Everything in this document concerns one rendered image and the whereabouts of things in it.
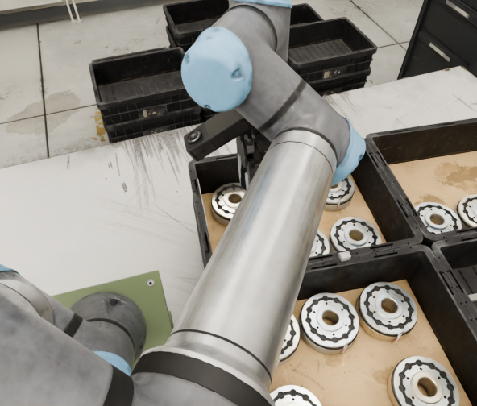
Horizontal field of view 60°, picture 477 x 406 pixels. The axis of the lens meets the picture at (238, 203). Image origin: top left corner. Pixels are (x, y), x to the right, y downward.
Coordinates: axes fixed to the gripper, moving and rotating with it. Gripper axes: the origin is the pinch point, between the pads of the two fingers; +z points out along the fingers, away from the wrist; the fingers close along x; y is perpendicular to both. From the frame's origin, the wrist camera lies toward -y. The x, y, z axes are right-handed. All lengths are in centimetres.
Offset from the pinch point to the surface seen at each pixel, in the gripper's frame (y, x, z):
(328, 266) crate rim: 12.3, -10.8, 9.8
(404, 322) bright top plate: 23.5, -20.7, 16.6
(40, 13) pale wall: -92, 289, 63
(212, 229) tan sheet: -5.9, 8.4, 16.4
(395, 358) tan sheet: 20.5, -25.1, 20.0
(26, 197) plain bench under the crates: -52, 39, 26
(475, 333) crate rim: 30.1, -27.7, 10.3
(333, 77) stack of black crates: 63, 106, 41
